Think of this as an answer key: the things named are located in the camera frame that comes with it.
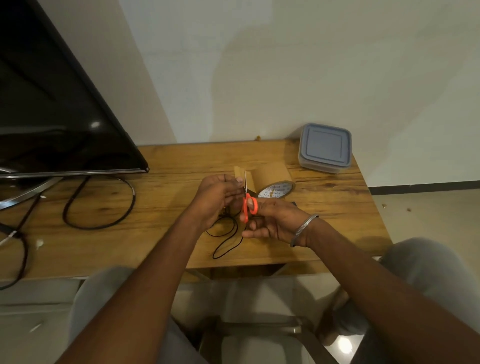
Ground thick black looped cable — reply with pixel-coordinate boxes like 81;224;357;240
62;175;137;231

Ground orange scissors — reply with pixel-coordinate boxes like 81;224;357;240
239;170;260;225

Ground silver television stand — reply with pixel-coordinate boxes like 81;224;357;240
0;168;63;211

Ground black television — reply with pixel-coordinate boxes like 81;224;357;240
0;0;150;179

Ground person's left leg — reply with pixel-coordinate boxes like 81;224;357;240
69;266;207;364

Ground person's right leg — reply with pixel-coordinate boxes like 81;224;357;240
333;238;480;364

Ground person's left hand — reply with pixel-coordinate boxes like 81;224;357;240
186;174;245;232

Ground black earphones yellow tips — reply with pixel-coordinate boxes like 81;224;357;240
205;209;244;260

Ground brown packing tape roll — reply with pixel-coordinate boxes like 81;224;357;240
234;161;296;200

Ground person's right hand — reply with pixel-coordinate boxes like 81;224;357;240
241;197;315;248

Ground person's right forearm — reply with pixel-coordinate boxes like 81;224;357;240
305;219;480;364

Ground person's left forearm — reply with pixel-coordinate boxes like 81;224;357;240
56;213;207;364

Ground grey lidded plastic container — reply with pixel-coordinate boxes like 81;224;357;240
298;122;353;175

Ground person's leg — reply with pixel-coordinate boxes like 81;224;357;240
69;266;207;364
333;238;480;364

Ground silver bracelet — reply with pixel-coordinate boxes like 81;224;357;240
289;213;320;248

